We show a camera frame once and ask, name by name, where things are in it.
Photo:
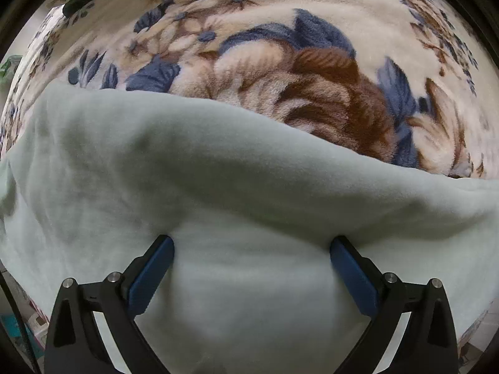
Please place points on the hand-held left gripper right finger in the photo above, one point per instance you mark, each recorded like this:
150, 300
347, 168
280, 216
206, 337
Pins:
353, 276

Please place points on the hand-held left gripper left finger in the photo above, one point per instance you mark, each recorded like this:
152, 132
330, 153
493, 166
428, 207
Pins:
150, 276

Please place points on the light green pants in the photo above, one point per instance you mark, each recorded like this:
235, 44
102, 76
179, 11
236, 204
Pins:
241, 202

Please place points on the floral printed blanket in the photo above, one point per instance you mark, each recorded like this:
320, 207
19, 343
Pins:
296, 66

